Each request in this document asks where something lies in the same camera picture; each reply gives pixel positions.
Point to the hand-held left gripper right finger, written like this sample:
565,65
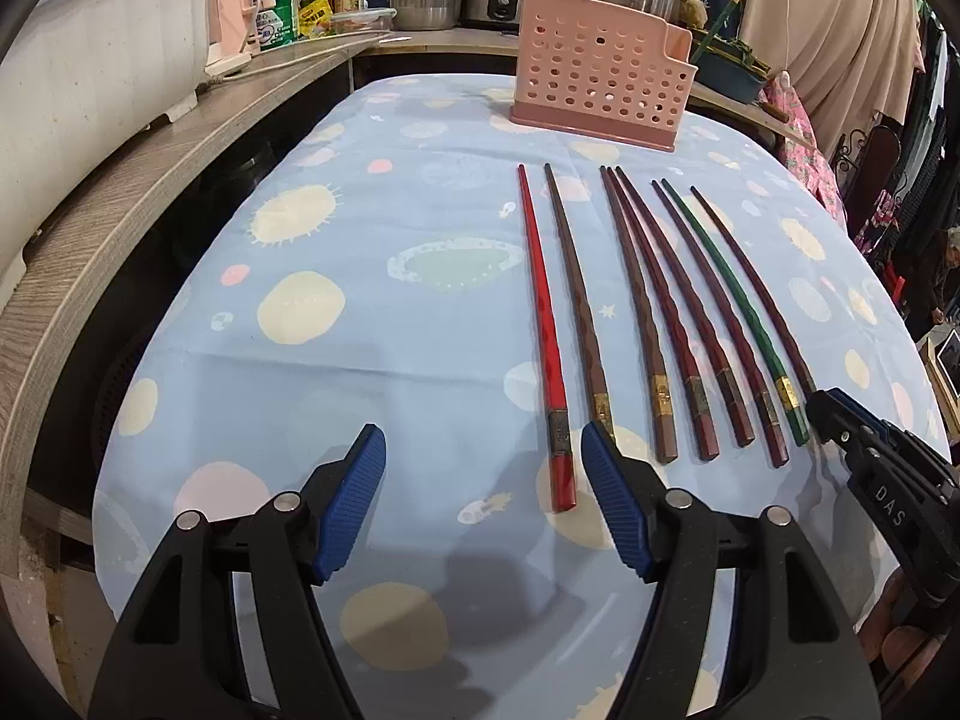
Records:
616,510

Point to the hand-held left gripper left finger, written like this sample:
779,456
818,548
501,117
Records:
352,510

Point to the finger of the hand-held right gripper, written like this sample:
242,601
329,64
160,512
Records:
836,416
907,441

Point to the dark red chopstick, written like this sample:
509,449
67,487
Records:
694,307
724,315
667,315

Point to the green chopstick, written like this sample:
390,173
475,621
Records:
739,300

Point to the dark brown chopstick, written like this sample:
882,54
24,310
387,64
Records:
757,285

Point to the brown chopstick gold band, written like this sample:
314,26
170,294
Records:
577,292
637,315

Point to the pink perforated utensil holder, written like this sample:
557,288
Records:
592,67

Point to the blue printed tablecloth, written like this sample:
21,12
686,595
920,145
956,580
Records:
390,345

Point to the hanging clothes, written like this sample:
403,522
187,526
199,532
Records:
911,165

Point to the pink pineapple print cloth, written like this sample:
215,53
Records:
806,142

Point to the blue plastic basin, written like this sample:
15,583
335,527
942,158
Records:
731,79

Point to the beige curtain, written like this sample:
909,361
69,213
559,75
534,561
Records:
825,30

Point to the brown loofah sponge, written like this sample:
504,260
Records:
694,11

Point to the clear food container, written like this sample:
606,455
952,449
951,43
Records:
364,19

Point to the yellow packet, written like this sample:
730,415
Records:
315,16

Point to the green plastic bottle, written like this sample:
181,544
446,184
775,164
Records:
279,15

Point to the small steel pot with lid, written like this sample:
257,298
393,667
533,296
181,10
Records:
425,6

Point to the pink kettle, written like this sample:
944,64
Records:
238,0

